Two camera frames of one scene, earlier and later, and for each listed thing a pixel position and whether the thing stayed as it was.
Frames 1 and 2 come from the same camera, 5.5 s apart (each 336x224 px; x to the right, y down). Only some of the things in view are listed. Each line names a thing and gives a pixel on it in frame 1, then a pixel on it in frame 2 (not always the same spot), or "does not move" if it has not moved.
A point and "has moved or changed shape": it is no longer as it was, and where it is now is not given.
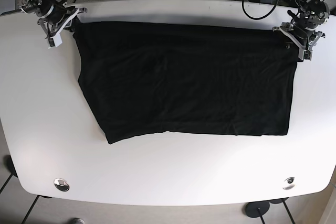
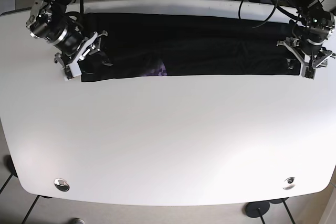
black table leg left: [11, 169] does not move
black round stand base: [258, 209] does not move
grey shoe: [76, 221] does not move
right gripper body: [305, 39] → [318, 60]
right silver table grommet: [290, 183] does not move
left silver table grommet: [61, 184] does not move
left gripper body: [54, 17] → [91, 45]
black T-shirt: [147, 78] has moved or changed shape
